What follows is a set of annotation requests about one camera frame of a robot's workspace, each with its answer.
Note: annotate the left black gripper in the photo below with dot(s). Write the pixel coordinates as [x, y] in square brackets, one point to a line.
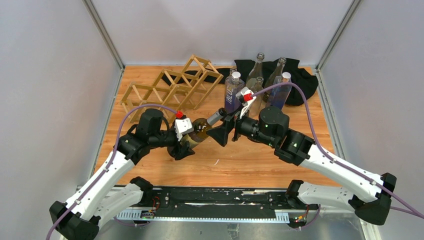
[178, 152]

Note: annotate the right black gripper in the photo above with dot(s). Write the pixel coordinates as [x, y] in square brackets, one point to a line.
[220, 133]

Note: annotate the dark bottle grey cap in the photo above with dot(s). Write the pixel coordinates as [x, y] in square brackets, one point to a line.
[200, 128]

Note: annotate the clear square bottle silver cap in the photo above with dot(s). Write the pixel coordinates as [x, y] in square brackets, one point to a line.
[256, 99]

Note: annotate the blue bottle silver cap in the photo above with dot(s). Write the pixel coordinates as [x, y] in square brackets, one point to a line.
[233, 85]

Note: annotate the clear bottle white label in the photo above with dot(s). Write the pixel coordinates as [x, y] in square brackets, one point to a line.
[276, 73]

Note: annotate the blue BLU labelled bottle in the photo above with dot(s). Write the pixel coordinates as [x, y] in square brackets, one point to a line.
[279, 95]

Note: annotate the clear bottle gold black label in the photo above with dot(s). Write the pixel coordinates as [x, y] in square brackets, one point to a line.
[257, 69]

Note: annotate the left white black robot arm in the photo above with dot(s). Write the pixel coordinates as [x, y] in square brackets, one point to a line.
[83, 214]

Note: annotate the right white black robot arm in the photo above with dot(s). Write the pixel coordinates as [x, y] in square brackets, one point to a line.
[364, 193]

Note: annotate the wooden lattice wine rack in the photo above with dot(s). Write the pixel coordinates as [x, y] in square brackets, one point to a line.
[184, 89]

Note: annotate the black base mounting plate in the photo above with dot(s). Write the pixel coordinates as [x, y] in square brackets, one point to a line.
[220, 203]

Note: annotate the black cloth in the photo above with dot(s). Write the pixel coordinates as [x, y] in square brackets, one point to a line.
[299, 76]

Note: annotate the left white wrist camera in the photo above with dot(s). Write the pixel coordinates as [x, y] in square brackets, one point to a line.
[183, 127]

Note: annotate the aluminium frame rails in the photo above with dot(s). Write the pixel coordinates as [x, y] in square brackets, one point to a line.
[132, 213]

